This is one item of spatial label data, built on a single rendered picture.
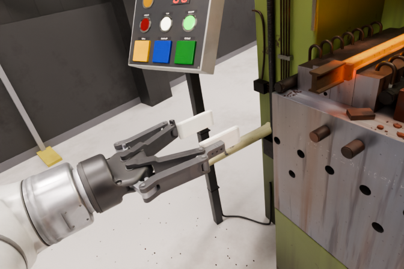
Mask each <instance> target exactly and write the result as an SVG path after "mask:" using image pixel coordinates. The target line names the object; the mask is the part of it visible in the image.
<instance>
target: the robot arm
mask: <svg viewBox="0 0 404 269"><path fill-rule="evenodd" d="M169 122H170V123H168V121H163V122H161V123H159V124H157V125H154V126H153V127H150V128H148V129H147V130H144V131H142V132H141V133H138V134H136V135H134V136H132V137H130V138H128V139H125V140H122V141H118V142H116V143H114V148H115V151H116V153H115V154H114V155H113V156H111V157H110V158H108V159H105V156H104V155H103V154H97V155H95V156H92V157H90V158H88V159H86V160H83V161H81V162H79V163H78V165H76V167H77V168H76V169H74V168H73V166H72V165H71V164H70V163H68V162H66V163H63V164H60V165H58V166H56V167H53V168H50V169H48V170H46V171H43V172H40V173H39V174H36V175H31V176H30V177H28V178H26V179H24V180H21V181H18V182H16V183H11V184H6V185H1V186H0V269H31V268H32V266H33V265H34V263H35V262H36V260H37V255H38V254H39V253H40V252H42V251H43V250H45V249H47V248H48V247H50V246H51V245H53V244H57V243H59V242H60V241H61V240H63V239H65V238H67V237H68V236H70V235H72V234H74V233H76V232H78V231H80V230H81V229H84V228H86V227H87V226H90V225H91V224H92V223H93V222H94V215H93V212H96V213H100V214H101V213H103V212H105V211H107V210H108V209H110V208H112V207H114V206H116V205H118V204H120V203H121V202H122V201H123V196H124V195H126V194H128V193H134V192H138V193H139V194H140V195H141V196H142V199H143V201H144V202H145V203H149V202H151V201H152V200H154V199H155V198H156V197H158V196H159V195H160V194H161V193H164V192H167V191H169V190H171V189H173V188H175V187H178V186H180V185H182V184H184V183H187V182H189V181H191V180H194V179H196V178H198V177H200V176H203V175H205V174H208V173H209V172H210V166H209V160H210V159H212V158H214V157H216V156H217V155H219V154H221V153H223V152H224V151H225V150H226V149H227V148H230V147H232V146H233V145H236V144H238V143H239V142H240V133H239V126H237V125H235V126H233V127H231V128H229V129H227V130H225V131H223V132H221V133H218V134H216V135H214V136H212V137H211V138H208V139H206V140H204V141H202V142H200V143H199V146H200V147H199V148H194V149H191V150H187V151H182V152H179V153H174V154H170V155H167V156H162V157H156V156H155V154H157V153H158V152H159V151H160V150H162V149H163V148H165V147H166V146H167V145H168V144H170V143H171V142H172V141H173V140H175V139H176V138H178V137H179V138H180V139H184V138H186V137H188V136H190V135H192V134H194V133H197V132H199V131H201V130H203V129H205V128H208V127H210V126H212V125H214V121H213V113H212V110H210V109H209V110H207V111H205V112H203V113H200V114H198V115H196V116H193V117H191V118H188V119H186V120H184V121H182V122H179V123H177V124H176V122H175V120H174V119H171V120H169ZM161 129H162V130H161ZM197 156H198V157H197ZM153 171H155V172H153Z"/></svg>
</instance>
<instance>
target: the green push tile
mask: <svg viewBox="0 0 404 269"><path fill-rule="evenodd" d="M196 44H197V42H196V41H177V45H176V54H175V59H174V63H175V64H184V65H194V58H195V50H196Z"/></svg>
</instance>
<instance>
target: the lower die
mask: <svg viewBox="0 0 404 269"><path fill-rule="evenodd" d="M402 34H404V26H403V27H401V28H387V29H385V30H383V31H382V33H375V34H373V37H370V36H368V37H366V38H364V41H361V40H358V41H356V42H354V45H351V44H348V45H347V46H344V49H341V48H339V49H337V50H334V51H333V53H332V54H330V53H327V54H325V55H322V58H321V59H320V58H319V57H318V58H315V59H312V60H311V61H308V62H305V63H303V64H301V65H298V89H301V90H303V91H306V92H310V91H308V90H309V89H310V88H311V81H312V75H311V74H310V73H309V71H312V70H314V69H315V68H318V67H321V66H323V65H325V64H327V63H329V62H330V61H333V60H336V61H344V60H345V59H348V58H350V57H352V56H355V55H357V54H359V53H361V52H363V51H366V50H368V49H371V48H373V47H375V46H377V45H379V44H381V43H384V42H386V41H388V40H390V39H392V38H395V37H397V36H399V35H402ZM403 51H404V45H402V46H400V47H398V48H396V49H393V50H391V51H389V52H387V53H385V54H383V55H381V56H379V57H377V58H375V59H373V60H371V61H369V62H366V63H364V64H362V65H360V66H358V67H356V68H354V69H353V77H352V80H350V81H347V80H344V82H343V83H341V84H339V85H337V86H335V87H333V88H331V89H329V90H327V91H325V92H326V93H327V96H325V95H324V94H323V93H321V94H316V93H313V92H310V93H312V94H316V95H319V96H321V97H325V98H328V99H331V100H334V101H337V102H340V103H344V104H347V105H349V106H353V107H356V108H370V109H371V110H372V111H373V112H374V113H375V112H376V111H378V110H379V109H381V108H383V107H384V106H386V105H384V104H382V103H381V102H379V99H378V95H379V94H380V93H381V92H382V91H383V90H385V89H387V88H388V85H389V83H390V80H391V75H392V69H391V67H389V66H387V65H383V66H382V67H381V68H380V70H379V71H375V68H376V66H377V65H378V64H379V63H380V62H383V61H388V60H389V59H390V58H391V57H392V56H395V55H400V54H401V53H402V52H403ZM393 64H394V65H395V66H396V67H397V76H396V81H395V83H397V82H400V79H401V76H402V75H403V70H404V62H403V61H402V60H401V59H395V60H394V61H393Z"/></svg>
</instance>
